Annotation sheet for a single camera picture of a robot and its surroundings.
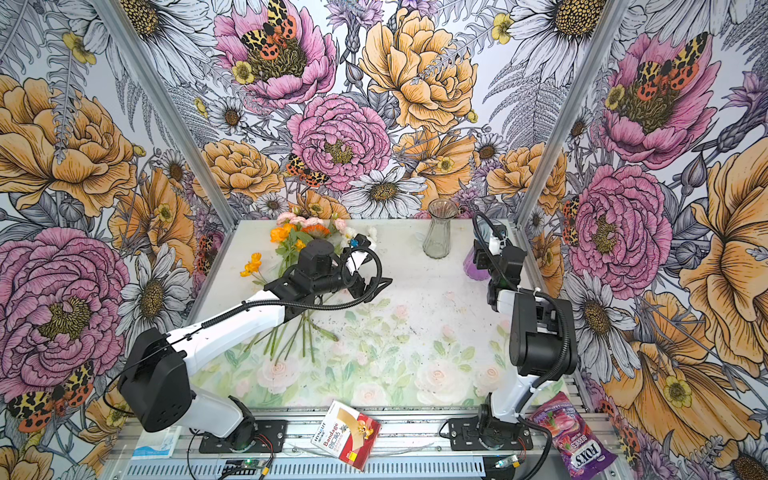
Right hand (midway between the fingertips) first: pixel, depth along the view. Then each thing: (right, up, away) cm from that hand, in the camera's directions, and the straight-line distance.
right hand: (485, 245), depth 95 cm
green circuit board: (-65, -53, -24) cm, 87 cm away
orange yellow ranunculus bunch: (-65, +5, +14) cm, 67 cm away
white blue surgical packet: (-86, -48, -22) cm, 101 cm away
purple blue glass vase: (-3, -8, +7) cm, 11 cm away
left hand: (-33, -8, -16) cm, 38 cm away
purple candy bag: (+14, -47, -26) cm, 56 cm away
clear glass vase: (-14, +2, +11) cm, 17 cm away
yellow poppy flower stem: (-76, -8, +5) cm, 76 cm away
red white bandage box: (-40, -45, -24) cm, 64 cm away
